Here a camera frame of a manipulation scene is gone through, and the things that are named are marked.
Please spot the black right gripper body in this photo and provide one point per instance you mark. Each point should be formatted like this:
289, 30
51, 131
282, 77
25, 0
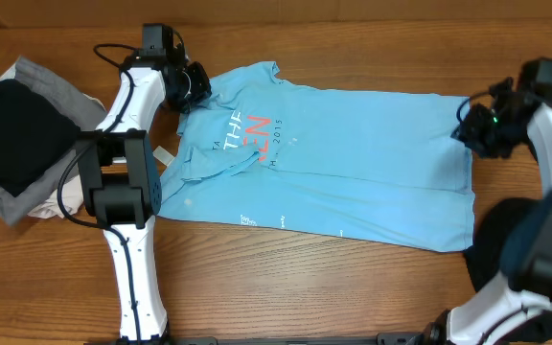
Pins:
507, 129

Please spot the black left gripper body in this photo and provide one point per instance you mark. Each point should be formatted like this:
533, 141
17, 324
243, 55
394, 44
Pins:
196, 87

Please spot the light blue printed t-shirt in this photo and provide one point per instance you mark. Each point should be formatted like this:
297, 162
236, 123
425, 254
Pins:
365, 165

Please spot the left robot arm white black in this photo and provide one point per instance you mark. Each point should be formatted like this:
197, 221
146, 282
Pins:
121, 186

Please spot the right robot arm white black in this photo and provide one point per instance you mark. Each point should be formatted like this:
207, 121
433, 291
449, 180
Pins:
512, 264

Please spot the white tape piece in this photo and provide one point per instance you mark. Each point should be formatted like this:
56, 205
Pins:
163, 156

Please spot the folded grey garment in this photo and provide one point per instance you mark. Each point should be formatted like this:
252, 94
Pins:
39, 200

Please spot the black crumpled garment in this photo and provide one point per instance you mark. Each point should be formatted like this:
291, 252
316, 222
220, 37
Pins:
482, 260

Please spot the folded black garment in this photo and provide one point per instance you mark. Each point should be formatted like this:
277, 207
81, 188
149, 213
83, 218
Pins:
34, 135

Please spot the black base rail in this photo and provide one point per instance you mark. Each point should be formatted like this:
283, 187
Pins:
380, 339

